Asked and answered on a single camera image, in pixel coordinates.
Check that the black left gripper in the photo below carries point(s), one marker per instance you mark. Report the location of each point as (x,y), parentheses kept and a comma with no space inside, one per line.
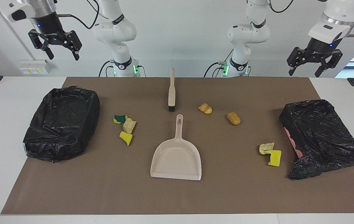
(318,49)

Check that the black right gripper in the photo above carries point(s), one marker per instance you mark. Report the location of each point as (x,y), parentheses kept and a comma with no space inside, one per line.
(44,25)

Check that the brown bread nugget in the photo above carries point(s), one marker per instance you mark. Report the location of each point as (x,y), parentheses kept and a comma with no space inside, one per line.
(234,118)

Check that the pale sponge piece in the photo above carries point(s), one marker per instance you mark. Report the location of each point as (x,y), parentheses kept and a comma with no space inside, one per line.
(265,147)

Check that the green and yellow sponge piece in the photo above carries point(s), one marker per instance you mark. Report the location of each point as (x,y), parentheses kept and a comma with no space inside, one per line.
(121,118)

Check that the notched yellow sponge piece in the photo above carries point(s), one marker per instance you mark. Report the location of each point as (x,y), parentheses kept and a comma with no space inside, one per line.
(275,158)

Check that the tan sponge piece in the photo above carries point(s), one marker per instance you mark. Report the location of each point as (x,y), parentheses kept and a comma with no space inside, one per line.
(129,126)

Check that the yellow sponge wedge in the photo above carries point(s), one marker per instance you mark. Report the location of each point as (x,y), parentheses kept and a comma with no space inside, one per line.
(126,137)

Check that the orange toy croissant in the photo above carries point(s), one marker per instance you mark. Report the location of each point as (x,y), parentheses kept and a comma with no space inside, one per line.
(205,109)

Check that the beige hand brush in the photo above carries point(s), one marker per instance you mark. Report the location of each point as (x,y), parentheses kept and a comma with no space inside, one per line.
(171,93)

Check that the beige plastic dustpan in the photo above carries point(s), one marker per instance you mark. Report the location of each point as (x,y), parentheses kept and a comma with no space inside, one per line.
(177,158)

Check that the crumpled black trash bag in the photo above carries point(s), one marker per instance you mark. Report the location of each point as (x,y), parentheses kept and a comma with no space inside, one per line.
(320,130)

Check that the pink plastic bin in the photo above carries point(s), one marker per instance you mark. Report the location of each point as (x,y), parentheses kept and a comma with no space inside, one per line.
(292,142)

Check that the black bag lined bin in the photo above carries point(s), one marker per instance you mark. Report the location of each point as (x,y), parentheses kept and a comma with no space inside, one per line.
(58,130)

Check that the brown table mat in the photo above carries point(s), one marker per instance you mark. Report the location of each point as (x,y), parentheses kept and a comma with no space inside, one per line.
(226,186)

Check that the white wall socket box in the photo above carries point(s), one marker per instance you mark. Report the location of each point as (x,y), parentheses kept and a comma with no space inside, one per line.
(35,67)

